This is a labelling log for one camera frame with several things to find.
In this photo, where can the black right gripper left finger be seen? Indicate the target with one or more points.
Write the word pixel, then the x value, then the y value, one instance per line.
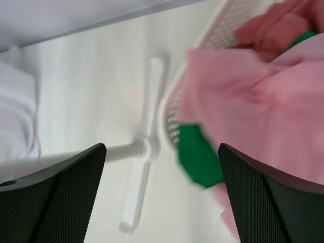
pixel 55 203

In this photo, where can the dusty red t-shirt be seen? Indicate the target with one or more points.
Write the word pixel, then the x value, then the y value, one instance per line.
pixel 281 27

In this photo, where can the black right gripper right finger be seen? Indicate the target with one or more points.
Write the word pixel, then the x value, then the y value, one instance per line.
pixel 268 204

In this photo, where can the light pink t-shirt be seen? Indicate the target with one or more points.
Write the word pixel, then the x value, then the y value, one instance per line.
pixel 261 141

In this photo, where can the white perforated plastic basket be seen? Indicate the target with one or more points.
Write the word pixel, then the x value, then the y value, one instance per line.
pixel 220 63

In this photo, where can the green t-shirt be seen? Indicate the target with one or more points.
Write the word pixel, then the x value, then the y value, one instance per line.
pixel 277 120

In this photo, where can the silver clothes rack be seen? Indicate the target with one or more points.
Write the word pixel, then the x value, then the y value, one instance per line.
pixel 142 149

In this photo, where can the white t-shirt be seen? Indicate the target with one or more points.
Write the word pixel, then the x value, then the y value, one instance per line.
pixel 18 115

